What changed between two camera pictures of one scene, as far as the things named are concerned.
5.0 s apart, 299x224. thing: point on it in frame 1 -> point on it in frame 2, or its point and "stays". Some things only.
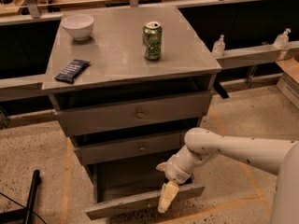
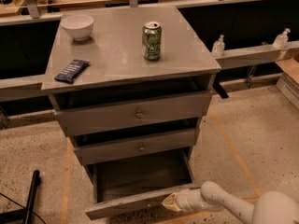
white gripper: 175,171 -> 184,200
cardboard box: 289,83 stays
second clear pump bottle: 281,40 stays
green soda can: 152,39 stays
